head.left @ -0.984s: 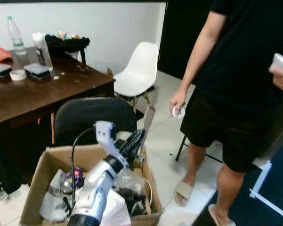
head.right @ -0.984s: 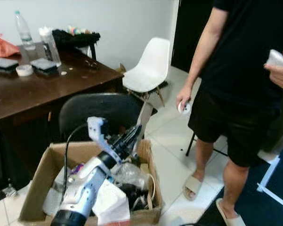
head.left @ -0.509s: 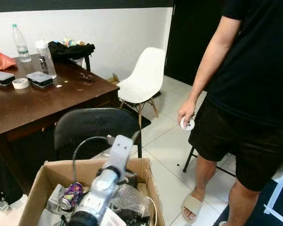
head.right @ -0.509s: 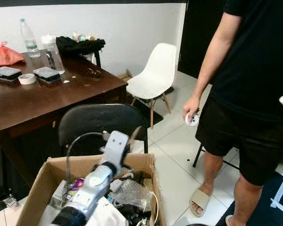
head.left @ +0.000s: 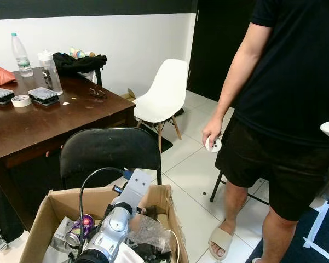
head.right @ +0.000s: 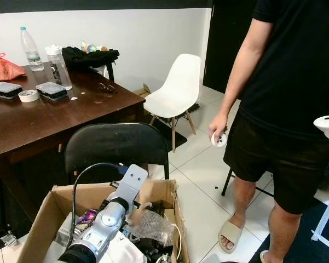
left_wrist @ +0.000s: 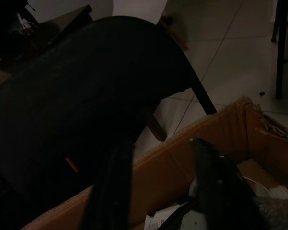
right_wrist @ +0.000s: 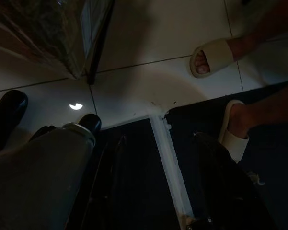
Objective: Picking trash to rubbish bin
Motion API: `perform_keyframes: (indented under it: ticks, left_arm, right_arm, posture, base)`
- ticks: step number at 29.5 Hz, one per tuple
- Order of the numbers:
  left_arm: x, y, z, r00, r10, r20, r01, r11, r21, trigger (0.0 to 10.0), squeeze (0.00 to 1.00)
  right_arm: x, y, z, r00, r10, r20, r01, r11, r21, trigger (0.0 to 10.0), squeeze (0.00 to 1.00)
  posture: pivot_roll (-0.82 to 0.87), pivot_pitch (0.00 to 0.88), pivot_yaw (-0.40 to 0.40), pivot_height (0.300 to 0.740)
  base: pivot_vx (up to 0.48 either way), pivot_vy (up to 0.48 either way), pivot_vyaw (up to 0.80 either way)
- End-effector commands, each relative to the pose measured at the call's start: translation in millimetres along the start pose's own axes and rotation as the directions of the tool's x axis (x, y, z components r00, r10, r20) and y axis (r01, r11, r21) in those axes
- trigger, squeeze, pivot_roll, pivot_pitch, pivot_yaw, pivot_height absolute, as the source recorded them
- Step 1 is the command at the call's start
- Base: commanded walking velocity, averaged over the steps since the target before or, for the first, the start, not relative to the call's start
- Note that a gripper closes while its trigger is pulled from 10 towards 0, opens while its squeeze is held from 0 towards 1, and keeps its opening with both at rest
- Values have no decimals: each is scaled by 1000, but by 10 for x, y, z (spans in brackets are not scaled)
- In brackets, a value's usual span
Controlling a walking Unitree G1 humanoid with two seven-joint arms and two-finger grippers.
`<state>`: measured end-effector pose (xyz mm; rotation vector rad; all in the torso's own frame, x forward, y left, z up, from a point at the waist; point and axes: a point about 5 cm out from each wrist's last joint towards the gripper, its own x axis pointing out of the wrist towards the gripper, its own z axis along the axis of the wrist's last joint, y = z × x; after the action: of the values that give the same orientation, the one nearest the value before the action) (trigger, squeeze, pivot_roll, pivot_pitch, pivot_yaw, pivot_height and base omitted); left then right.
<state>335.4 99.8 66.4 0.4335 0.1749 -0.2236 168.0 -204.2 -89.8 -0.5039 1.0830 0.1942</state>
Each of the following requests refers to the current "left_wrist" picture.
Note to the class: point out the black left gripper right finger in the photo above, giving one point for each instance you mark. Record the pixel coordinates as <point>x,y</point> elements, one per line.
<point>218,187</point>

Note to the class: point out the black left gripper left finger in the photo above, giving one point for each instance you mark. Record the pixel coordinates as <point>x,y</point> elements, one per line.
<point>110,187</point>

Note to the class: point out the brown cardboard box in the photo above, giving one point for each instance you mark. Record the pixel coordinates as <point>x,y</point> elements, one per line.
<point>172,158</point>

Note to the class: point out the white paper label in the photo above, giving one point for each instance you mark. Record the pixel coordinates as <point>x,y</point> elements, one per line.
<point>155,221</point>

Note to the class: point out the grey bubble wrap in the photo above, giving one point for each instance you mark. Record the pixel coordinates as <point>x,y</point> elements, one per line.
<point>280,213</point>

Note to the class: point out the black chair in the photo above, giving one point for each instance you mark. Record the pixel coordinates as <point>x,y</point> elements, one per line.
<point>86,83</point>

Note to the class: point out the dark table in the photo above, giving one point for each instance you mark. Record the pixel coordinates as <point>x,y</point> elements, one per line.
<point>26,43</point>

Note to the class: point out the white chair back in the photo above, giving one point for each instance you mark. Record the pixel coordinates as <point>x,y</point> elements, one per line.
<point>139,9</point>

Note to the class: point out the black furniture frame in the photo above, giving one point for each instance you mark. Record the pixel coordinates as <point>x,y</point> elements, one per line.
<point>281,36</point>

